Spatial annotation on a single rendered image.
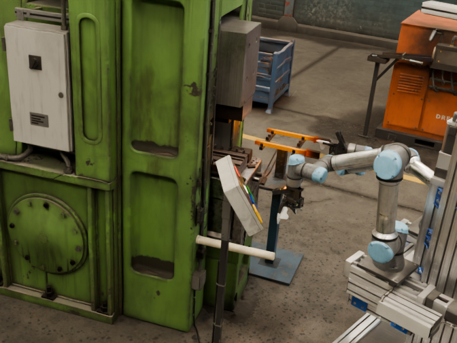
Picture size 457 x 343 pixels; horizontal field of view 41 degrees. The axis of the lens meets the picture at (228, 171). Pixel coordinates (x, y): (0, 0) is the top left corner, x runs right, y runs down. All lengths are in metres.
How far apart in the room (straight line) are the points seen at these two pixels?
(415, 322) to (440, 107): 4.08
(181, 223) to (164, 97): 0.70
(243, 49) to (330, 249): 2.03
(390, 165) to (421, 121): 4.19
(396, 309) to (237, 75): 1.41
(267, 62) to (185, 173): 4.04
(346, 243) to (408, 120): 2.40
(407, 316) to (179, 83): 1.56
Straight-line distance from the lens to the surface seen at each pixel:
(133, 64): 3.20
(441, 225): 3.10
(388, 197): 2.79
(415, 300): 3.08
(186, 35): 3.02
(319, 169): 2.92
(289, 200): 3.03
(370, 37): 11.00
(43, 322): 3.95
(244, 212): 2.91
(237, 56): 3.23
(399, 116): 6.89
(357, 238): 4.93
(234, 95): 3.29
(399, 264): 3.09
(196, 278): 3.56
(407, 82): 6.78
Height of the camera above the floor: 2.48
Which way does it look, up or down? 26 degrees down
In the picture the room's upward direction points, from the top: 4 degrees clockwise
